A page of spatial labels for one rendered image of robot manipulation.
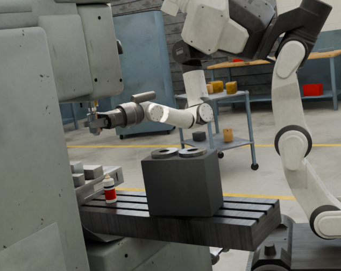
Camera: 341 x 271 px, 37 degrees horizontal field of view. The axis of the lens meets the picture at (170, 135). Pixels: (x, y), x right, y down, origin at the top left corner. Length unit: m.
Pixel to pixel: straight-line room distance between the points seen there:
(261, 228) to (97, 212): 0.58
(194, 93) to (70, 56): 0.69
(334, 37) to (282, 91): 7.20
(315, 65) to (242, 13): 7.39
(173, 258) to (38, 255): 0.77
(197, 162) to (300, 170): 0.60
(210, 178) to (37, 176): 0.54
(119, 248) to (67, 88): 0.55
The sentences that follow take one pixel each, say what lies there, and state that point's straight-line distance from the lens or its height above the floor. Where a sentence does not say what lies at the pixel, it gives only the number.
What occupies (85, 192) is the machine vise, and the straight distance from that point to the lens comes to 1.94.
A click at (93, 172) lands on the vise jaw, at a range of 1.96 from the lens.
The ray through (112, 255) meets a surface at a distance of 1.69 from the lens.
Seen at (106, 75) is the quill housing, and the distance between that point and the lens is 1.76.
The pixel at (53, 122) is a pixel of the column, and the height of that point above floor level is 1.31.
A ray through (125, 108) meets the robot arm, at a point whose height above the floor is 1.25.
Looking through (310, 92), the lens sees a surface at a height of 0.29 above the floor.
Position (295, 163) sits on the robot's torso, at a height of 0.94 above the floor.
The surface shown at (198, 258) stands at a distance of 2.18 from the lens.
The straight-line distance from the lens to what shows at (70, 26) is 1.63.
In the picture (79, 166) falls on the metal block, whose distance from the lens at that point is 1.97.
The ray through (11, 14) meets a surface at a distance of 1.50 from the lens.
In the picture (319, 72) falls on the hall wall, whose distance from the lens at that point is 9.29.
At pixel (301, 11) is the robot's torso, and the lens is 1.98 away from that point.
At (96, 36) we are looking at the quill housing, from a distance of 1.75.
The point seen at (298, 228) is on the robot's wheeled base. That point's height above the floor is 0.57.
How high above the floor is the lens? 1.49
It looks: 11 degrees down
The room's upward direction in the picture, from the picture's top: 8 degrees counter-clockwise
